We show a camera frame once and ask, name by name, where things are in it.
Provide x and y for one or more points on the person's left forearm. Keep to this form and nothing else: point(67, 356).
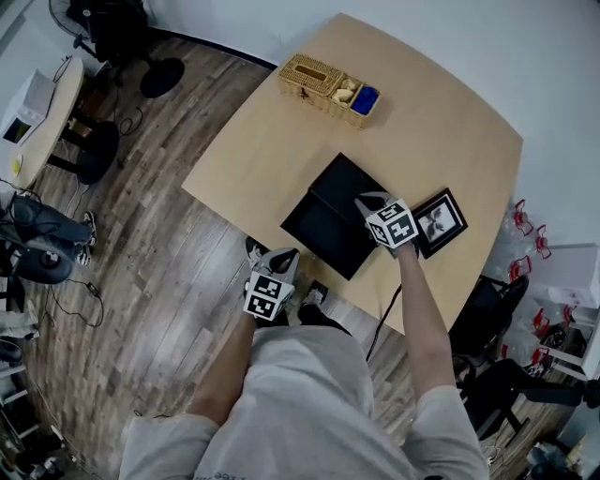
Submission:
point(225, 370)

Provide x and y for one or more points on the group of clear water jugs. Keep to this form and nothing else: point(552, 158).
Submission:
point(524, 220)

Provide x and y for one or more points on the woven wicker tissue basket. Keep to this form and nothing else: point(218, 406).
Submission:
point(304, 77)

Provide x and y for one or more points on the person's left sneaker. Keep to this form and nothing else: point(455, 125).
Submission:
point(255, 253)

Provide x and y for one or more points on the cream item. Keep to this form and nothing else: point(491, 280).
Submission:
point(346, 91)

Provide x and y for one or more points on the beige round table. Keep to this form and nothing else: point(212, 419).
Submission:
point(51, 122)

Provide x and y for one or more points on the black picture frame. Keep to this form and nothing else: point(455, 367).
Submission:
point(438, 222)

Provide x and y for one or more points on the grey stool seat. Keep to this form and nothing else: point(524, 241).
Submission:
point(44, 260)

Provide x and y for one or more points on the person's right forearm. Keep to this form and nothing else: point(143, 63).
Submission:
point(424, 328)

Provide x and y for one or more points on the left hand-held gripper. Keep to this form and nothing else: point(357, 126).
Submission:
point(267, 295)

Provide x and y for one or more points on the person's grey shirt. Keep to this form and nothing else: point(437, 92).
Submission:
point(304, 408)

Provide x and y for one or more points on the black drawer box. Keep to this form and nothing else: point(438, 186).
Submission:
point(337, 180)
point(328, 229)

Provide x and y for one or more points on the white microwave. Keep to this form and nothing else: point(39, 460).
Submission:
point(28, 103)

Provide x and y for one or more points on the blue item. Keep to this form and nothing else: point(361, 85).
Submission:
point(365, 100)

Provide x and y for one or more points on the black mesh office chair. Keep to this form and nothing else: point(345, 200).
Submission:
point(511, 389)

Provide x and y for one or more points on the white storage box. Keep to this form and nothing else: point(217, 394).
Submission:
point(574, 272)

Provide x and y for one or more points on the black folding chair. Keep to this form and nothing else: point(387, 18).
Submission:
point(487, 309)

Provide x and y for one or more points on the person's black trousers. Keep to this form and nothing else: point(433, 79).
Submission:
point(323, 321)

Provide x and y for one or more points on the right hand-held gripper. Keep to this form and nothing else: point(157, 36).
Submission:
point(391, 225)

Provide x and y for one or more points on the black high-back office chair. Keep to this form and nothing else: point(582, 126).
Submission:
point(117, 33)

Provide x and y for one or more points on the black standing fan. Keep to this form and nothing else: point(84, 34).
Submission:
point(161, 77)

